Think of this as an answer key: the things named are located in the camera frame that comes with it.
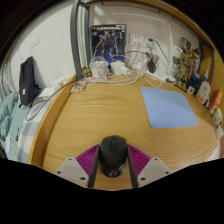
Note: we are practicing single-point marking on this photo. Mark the brown tree creature figure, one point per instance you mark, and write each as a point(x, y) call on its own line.
point(186, 68)

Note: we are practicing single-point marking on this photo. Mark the small white charger block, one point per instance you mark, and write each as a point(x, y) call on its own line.
point(117, 67)

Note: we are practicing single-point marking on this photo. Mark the dark white-nozzle glue bottle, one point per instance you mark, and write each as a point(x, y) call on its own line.
point(205, 75)

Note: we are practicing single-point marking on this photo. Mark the clear plastic dome container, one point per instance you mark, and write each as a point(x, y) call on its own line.
point(99, 66)

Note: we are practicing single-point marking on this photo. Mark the small white desk thermometer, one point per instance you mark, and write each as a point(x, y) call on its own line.
point(191, 90)

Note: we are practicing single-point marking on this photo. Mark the black backpack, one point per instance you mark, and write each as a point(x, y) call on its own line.
point(27, 83)

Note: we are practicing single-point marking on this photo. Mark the white wall-mounted box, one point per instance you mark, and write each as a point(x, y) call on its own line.
point(177, 53)

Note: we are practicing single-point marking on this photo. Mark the blue bottle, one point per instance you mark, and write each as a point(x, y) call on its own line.
point(196, 81)

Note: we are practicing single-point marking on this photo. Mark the checked bedding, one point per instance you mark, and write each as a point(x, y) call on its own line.
point(20, 130)

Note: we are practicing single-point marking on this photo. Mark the white wall socket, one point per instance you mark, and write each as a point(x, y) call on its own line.
point(150, 42)
point(136, 39)

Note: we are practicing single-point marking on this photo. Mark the white mug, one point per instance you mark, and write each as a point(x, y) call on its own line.
point(217, 117)

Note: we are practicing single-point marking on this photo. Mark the white power strip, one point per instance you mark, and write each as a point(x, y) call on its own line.
point(160, 77)

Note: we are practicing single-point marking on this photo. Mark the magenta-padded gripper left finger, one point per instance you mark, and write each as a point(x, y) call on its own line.
point(71, 168)

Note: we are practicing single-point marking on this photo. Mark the red snack tube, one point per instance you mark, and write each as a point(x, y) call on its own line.
point(216, 101)

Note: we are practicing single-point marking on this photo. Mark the light blue mouse pad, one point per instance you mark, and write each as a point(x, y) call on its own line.
point(168, 106)

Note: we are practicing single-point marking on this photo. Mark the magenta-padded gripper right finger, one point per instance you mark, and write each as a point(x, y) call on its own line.
point(153, 168)

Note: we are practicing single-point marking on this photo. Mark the robot model kit box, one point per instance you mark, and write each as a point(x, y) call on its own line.
point(108, 43)

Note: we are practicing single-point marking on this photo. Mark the white red-pump lotion bottle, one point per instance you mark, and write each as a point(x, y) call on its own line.
point(203, 91)

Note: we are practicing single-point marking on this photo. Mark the black computer mouse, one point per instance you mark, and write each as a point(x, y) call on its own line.
point(113, 153)

